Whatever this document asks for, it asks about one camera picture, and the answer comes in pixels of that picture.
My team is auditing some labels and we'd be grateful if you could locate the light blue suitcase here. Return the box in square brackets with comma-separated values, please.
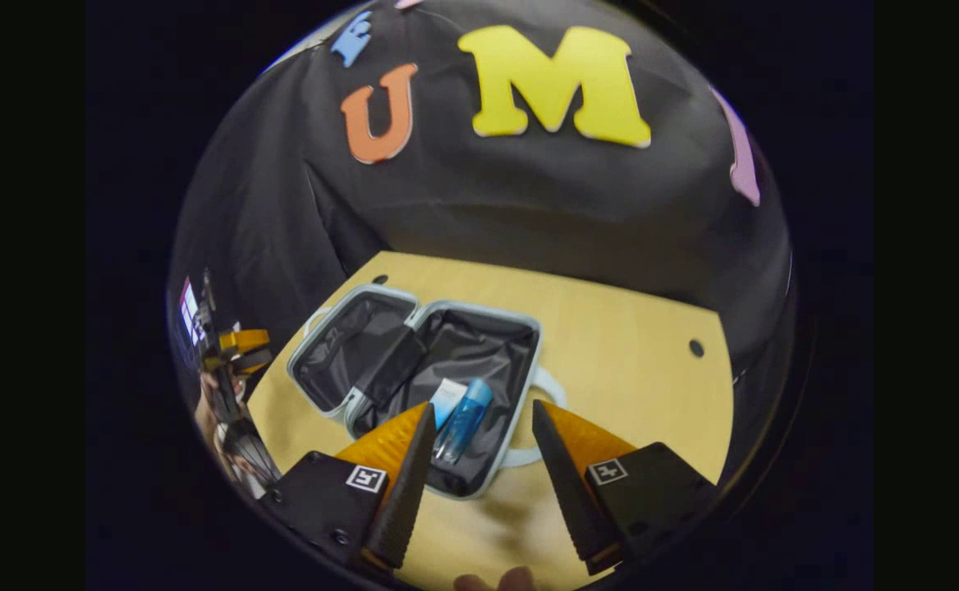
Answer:
[287, 283, 567, 500]

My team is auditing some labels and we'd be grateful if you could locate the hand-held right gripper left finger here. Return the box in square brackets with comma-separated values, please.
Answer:
[270, 402, 438, 571]

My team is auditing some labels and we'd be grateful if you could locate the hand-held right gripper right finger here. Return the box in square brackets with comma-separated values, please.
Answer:
[531, 400, 718, 575]

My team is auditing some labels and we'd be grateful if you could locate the white purple panel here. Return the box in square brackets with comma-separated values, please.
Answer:
[180, 277, 204, 346]

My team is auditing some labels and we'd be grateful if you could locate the teal translucent bottle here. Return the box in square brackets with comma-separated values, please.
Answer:
[433, 378, 494, 466]

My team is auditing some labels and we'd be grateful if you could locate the black backdrop cloth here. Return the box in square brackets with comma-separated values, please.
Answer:
[169, 0, 796, 485]

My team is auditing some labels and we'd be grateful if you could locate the white blue squeeze tube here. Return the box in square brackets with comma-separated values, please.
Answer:
[430, 378, 468, 430]

